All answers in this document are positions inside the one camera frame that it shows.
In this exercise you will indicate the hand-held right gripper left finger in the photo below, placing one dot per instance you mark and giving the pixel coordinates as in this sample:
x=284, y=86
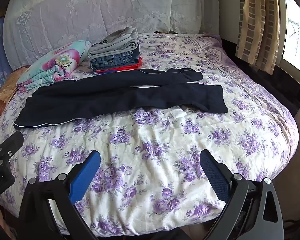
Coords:
x=85, y=176

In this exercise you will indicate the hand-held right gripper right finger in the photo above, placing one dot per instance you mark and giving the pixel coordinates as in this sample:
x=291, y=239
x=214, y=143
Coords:
x=215, y=177

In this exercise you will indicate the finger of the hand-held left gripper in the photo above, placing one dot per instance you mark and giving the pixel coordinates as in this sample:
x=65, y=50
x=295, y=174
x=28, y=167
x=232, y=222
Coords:
x=8, y=142

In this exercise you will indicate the navy blue pants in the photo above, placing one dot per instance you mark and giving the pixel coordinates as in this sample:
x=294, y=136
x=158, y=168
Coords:
x=102, y=97

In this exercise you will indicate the brown orange pillow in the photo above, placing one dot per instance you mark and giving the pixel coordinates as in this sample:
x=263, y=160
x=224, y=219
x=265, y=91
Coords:
x=5, y=92

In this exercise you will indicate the purple floral bedspread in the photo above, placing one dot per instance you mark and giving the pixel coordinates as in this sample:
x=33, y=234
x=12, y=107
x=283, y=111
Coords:
x=165, y=142

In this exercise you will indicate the folded teal pink floral blanket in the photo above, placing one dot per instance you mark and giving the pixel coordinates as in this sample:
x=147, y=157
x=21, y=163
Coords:
x=52, y=63

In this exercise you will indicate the dark window ledge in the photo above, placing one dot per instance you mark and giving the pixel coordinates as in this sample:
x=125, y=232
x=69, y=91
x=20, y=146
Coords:
x=272, y=82

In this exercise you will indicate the folded blue jeans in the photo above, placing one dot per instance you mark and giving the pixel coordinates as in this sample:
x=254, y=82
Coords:
x=110, y=61

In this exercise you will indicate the folded grey garment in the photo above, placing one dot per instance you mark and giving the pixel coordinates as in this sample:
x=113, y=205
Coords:
x=115, y=45

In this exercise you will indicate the white lace cloth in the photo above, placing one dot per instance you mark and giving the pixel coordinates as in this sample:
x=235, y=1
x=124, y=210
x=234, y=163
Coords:
x=90, y=10

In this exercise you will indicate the beige brown striped curtain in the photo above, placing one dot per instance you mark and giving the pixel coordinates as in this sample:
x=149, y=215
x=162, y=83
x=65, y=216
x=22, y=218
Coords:
x=257, y=22

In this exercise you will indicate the window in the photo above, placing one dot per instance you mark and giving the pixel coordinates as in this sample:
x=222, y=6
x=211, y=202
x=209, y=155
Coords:
x=295, y=35

